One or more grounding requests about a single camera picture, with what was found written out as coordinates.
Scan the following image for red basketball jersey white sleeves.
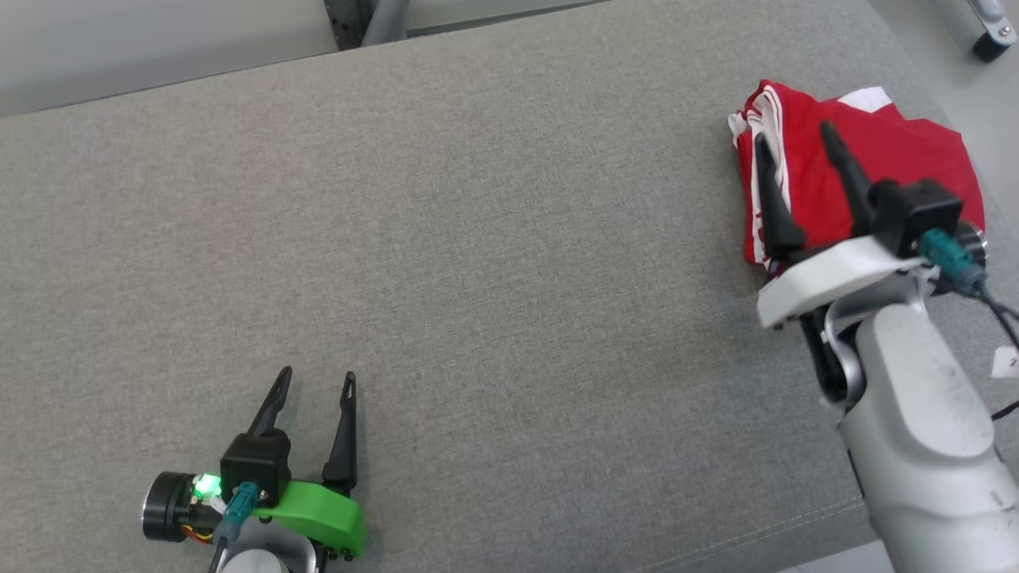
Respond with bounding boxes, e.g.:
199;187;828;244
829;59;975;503
732;79;986;279

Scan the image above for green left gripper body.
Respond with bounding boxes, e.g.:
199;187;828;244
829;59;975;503
255;480;367;558

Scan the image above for teal left cable connector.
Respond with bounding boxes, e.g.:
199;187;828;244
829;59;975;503
221;481;262;542

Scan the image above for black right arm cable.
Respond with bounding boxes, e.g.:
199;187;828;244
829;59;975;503
975;286;1019;423

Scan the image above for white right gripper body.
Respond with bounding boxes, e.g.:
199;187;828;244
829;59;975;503
756;236;928;329

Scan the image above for teal right cable connector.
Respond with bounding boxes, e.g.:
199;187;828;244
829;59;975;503
916;229;988;295

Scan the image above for grey caster leg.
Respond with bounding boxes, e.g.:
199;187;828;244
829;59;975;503
931;0;1019;63

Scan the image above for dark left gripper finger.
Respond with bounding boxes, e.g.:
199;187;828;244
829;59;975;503
322;372;358;498
248;366;294;437

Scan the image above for teal cable connector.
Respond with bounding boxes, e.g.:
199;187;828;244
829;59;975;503
916;229;988;295
221;481;262;542

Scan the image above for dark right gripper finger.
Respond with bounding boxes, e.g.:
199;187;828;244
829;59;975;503
753;134;807;259
820;121;876;238

